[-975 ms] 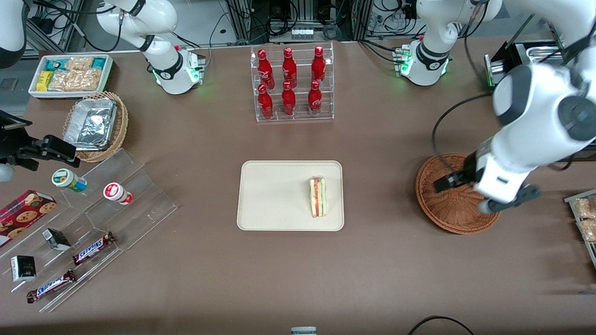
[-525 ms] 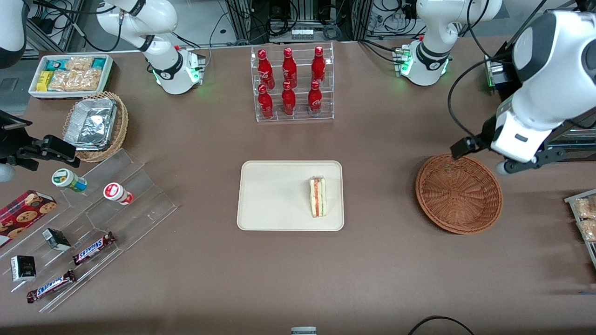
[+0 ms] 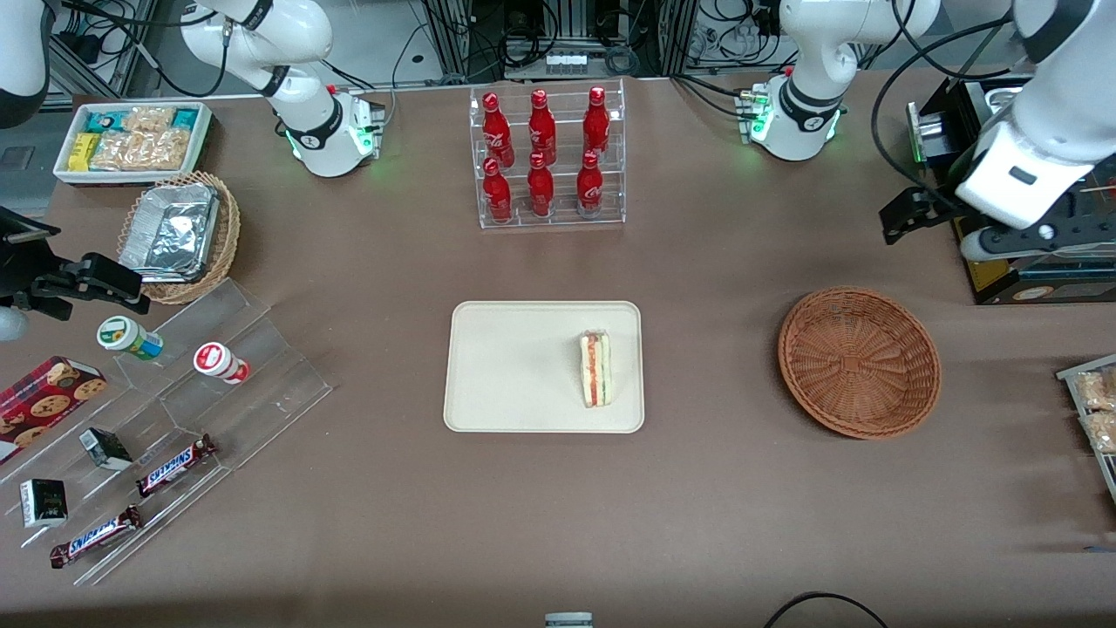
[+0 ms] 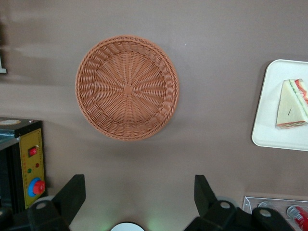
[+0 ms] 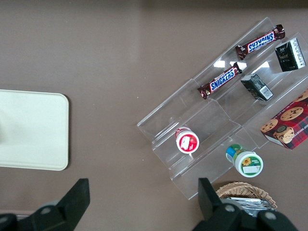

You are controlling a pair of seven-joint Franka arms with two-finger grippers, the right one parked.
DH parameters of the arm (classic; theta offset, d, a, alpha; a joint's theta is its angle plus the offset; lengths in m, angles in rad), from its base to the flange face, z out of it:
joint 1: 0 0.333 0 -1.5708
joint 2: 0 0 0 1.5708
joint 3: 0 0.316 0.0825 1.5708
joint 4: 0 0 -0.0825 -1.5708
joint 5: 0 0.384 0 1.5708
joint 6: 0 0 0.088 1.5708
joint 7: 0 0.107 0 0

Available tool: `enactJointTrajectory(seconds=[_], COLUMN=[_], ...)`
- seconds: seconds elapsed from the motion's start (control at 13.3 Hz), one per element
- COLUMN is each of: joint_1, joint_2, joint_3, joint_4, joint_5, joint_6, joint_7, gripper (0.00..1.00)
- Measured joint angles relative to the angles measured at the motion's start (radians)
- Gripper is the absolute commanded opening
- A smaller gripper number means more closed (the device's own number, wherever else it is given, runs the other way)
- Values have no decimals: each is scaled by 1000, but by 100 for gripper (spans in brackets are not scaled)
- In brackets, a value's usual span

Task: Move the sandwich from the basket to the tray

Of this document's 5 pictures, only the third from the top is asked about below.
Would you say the cream rectangular tray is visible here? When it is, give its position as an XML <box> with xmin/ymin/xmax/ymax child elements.
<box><xmin>443</xmin><ymin>301</ymin><xmax>645</xmax><ymax>434</ymax></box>

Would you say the light tan wicker basket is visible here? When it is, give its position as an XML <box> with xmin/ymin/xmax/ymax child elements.
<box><xmin>117</xmin><ymin>171</ymin><xmax>242</xmax><ymax>305</ymax></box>

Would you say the triangular sandwich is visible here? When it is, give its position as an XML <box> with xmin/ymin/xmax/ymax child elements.
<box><xmin>579</xmin><ymin>329</ymin><xmax>615</xmax><ymax>409</ymax></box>

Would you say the small black box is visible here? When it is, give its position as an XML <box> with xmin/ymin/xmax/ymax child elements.
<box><xmin>19</xmin><ymin>478</ymin><xmax>69</xmax><ymax>530</ymax></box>
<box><xmin>78</xmin><ymin>427</ymin><xmax>134</xmax><ymax>473</ymax></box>

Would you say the clear acrylic bottle rack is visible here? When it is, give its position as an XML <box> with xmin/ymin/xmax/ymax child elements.
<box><xmin>469</xmin><ymin>78</ymin><xmax>627</xmax><ymax>230</ymax></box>

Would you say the red cola bottle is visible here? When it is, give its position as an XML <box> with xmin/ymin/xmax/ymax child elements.
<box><xmin>527</xmin><ymin>153</ymin><xmax>556</xmax><ymax>219</ymax></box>
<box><xmin>575</xmin><ymin>151</ymin><xmax>605</xmax><ymax>220</ymax></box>
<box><xmin>582</xmin><ymin>86</ymin><xmax>612</xmax><ymax>158</ymax></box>
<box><xmin>527</xmin><ymin>89</ymin><xmax>558</xmax><ymax>167</ymax></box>
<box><xmin>482</xmin><ymin>93</ymin><xmax>515</xmax><ymax>168</ymax></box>
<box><xmin>482</xmin><ymin>158</ymin><xmax>514</xmax><ymax>224</ymax></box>

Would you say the large clear snack bag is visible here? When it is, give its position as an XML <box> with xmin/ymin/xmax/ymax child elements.
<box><xmin>91</xmin><ymin>129</ymin><xmax>192</xmax><ymax>172</ymax></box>

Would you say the small clear snack bag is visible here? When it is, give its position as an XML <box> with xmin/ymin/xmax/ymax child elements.
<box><xmin>122</xmin><ymin>106</ymin><xmax>176</xmax><ymax>134</ymax></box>

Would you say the aluminium foil container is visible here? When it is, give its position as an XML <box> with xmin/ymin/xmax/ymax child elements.
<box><xmin>119</xmin><ymin>182</ymin><xmax>221</xmax><ymax>283</ymax></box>

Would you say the black floor cable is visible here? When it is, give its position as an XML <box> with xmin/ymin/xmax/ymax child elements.
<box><xmin>764</xmin><ymin>591</ymin><xmax>890</xmax><ymax>628</ymax></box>

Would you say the snickers chocolate bar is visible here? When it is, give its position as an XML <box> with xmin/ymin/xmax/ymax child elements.
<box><xmin>135</xmin><ymin>433</ymin><xmax>218</xmax><ymax>499</ymax></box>
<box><xmin>49</xmin><ymin>505</ymin><xmax>144</xmax><ymax>570</ymax></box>

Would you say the black food warmer case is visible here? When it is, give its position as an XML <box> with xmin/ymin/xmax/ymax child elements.
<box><xmin>905</xmin><ymin>74</ymin><xmax>1116</xmax><ymax>306</ymax></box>

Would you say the red label yogurt cup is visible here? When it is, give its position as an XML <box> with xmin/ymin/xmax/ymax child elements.
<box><xmin>193</xmin><ymin>342</ymin><xmax>252</xmax><ymax>386</ymax></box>

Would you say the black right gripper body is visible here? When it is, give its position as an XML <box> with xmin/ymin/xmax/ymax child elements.
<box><xmin>0</xmin><ymin>206</ymin><xmax>62</xmax><ymax>308</ymax></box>

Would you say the metal tray with snacks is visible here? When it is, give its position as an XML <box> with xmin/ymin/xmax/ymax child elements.
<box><xmin>1056</xmin><ymin>352</ymin><xmax>1116</xmax><ymax>505</ymax></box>

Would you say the clear acrylic stepped display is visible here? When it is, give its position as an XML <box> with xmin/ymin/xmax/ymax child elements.
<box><xmin>0</xmin><ymin>278</ymin><xmax>335</xmax><ymax>588</ymax></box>

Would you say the clear fried snack bag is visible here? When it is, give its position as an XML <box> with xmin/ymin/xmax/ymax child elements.
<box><xmin>1081</xmin><ymin>410</ymin><xmax>1116</xmax><ymax>455</ymax></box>
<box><xmin>1074</xmin><ymin>369</ymin><xmax>1116</xmax><ymax>413</ymax></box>

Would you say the white plastic snack bin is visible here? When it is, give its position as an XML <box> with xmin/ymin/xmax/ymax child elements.
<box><xmin>53</xmin><ymin>101</ymin><xmax>214</xmax><ymax>187</ymax></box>

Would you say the green label yogurt cup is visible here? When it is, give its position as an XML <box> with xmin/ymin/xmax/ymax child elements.
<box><xmin>96</xmin><ymin>316</ymin><xmax>165</xmax><ymax>362</ymax></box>

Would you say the round brown wicker basket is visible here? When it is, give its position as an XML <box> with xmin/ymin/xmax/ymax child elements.
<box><xmin>778</xmin><ymin>287</ymin><xmax>942</xmax><ymax>440</ymax></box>

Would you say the red cookie box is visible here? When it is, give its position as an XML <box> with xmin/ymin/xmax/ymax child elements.
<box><xmin>0</xmin><ymin>355</ymin><xmax>108</xmax><ymax>465</ymax></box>

